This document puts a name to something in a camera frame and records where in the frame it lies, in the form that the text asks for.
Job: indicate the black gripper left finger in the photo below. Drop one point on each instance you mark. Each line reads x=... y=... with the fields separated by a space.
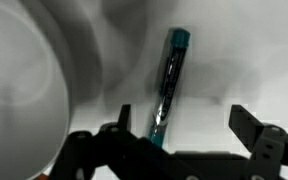
x=129 y=157

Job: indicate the white ceramic bowl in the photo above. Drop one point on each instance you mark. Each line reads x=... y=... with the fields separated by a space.
x=34 y=94

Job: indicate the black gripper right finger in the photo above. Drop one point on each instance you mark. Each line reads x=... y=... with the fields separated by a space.
x=267 y=143

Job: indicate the teal capped marker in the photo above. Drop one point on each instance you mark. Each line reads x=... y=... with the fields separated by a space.
x=179 y=43

